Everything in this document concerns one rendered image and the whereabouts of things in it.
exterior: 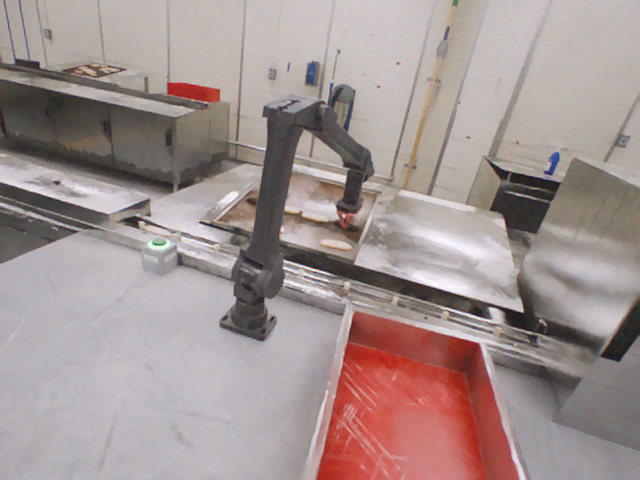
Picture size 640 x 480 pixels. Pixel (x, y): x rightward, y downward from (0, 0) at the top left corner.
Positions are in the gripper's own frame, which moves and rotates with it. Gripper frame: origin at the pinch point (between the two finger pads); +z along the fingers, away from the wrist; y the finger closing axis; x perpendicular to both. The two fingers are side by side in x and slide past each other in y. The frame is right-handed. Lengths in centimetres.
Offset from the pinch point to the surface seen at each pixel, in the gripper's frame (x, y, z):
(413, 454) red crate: -42, -65, -1
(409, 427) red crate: -40, -60, 0
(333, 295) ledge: -11.3, -34.1, 1.0
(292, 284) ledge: 0.1, -36.7, 0.9
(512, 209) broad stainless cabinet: -66, 145, 38
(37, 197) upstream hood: 87, -52, -3
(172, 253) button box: 34, -47, -1
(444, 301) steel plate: -39.5, -9.4, 8.5
